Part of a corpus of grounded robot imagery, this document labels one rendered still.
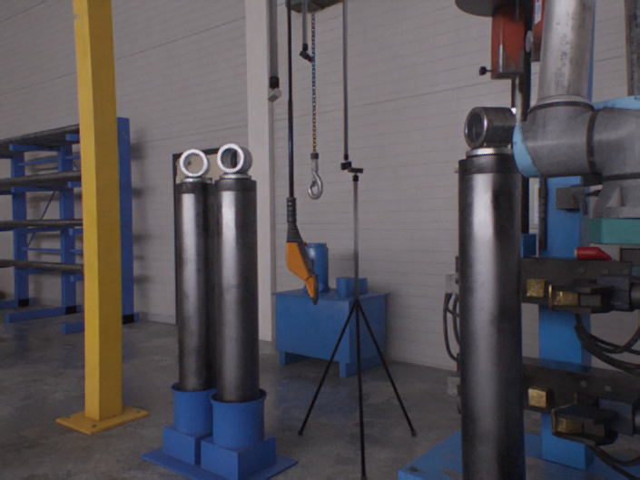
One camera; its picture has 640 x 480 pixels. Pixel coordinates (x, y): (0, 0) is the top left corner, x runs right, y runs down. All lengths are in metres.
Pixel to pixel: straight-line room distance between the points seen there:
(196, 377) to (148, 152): 4.97
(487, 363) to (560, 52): 1.05
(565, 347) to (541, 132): 1.57
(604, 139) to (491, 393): 1.01
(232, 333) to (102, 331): 1.25
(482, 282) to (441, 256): 2.83
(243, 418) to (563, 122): 2.05
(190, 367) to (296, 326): 1.91
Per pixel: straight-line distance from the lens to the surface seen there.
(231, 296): 2.82
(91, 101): 3.90
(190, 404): 3.17
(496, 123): 2.10
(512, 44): 2.74
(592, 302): 2.36
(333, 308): 4.60
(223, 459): 3.01
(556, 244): 2.87
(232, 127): 6.51
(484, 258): 2.05
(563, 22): 1.64
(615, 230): 1.44
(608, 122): 1.50
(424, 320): 5.01
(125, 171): 7.57
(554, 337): 2.93
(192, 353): 3.12
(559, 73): 1.59
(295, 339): 4.92
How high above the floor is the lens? 1.24
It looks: 2 degrees down
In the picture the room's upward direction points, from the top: 1 degrees counter-clockwise
